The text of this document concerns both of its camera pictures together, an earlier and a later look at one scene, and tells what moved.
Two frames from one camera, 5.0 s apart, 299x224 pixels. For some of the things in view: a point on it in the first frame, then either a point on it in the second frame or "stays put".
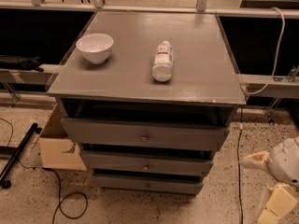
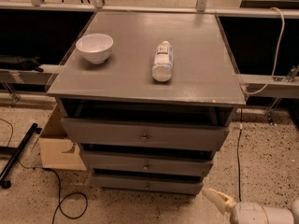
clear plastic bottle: [163, 67] stays put
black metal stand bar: [6, 184] stays put
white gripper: [286, 162] -> [249, 213]
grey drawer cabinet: [148, 97] stays put
